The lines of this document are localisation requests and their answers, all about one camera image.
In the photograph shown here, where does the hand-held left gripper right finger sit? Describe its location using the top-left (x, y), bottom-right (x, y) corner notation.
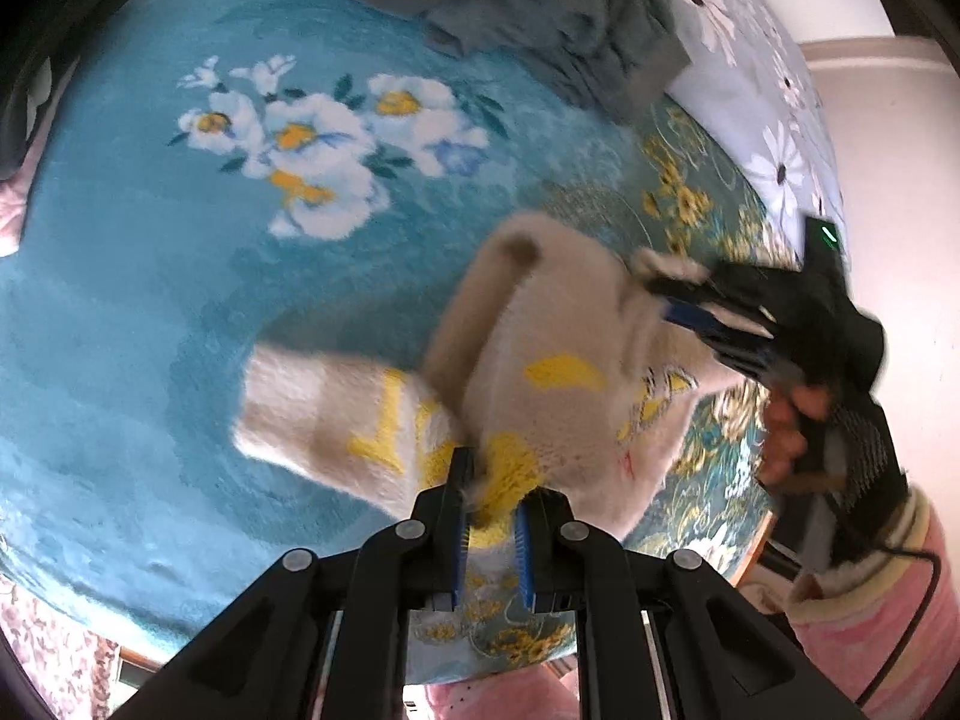
top-left (514, 490), bottom-right (867, 720)

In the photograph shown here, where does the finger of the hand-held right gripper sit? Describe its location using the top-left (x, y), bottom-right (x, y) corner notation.
top-left (643, 264), bottom-right (777, 331)
top-left (664, 300), bottom-right (781, 383)

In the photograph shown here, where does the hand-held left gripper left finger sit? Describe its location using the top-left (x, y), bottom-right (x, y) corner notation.
top-left (112, 447), bottom-right (476, 720)

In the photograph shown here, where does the cream sweater with yellow print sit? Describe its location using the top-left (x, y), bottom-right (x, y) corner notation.
top-left (231, 211), bottom-right (740, 550)

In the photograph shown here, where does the person's right hand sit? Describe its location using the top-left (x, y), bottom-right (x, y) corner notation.
top-left (754, 382), bottom-right (835, 497)

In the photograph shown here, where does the person's pink pajama clothing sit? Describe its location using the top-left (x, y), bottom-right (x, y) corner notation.
top-left (424, 664), bottom-right (584, 720)

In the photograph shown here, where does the light blue daisy print quilt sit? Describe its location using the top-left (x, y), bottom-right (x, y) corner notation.
top-left (666, 0), bottom-right (854, 260)

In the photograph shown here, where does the blue-grey crumpled garment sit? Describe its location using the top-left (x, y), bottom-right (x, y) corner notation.
top-left (421, 0), bottom-right (692, 125)

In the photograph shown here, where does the blue floral plush blanket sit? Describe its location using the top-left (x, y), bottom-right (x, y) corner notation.
top-left (0, 0), bottom-right (661, 661)

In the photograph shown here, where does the pink floral cloth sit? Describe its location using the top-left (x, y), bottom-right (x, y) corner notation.
top-left (0, 574), bottom-right (125, 720)

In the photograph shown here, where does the pink fuzzy cloth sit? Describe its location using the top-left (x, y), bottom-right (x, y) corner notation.
top-left (0, 75), bottom-right (57, 260)

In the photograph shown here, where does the black cable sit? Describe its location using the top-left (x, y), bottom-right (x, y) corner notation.
top-left (855, 544), bottom-right (943, 710)

